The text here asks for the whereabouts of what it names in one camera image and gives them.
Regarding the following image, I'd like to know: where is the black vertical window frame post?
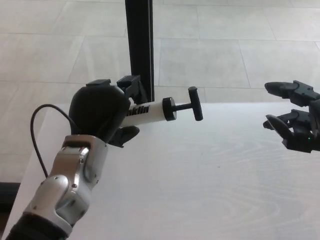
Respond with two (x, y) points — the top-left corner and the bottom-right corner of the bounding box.
(124, 0), (156, 102)

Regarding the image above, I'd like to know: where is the white air pump black handle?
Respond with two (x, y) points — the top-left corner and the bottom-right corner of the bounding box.
(123, 86), (204, 127)

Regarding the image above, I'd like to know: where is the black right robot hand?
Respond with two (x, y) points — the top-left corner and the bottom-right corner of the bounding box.
(262, 80), (320, 154)

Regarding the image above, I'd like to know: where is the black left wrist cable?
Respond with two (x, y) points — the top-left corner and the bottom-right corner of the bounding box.
(30, 104), (79, 179)

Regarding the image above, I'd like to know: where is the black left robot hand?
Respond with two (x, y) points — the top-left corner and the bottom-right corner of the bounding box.
(68, 74), (149, 149)

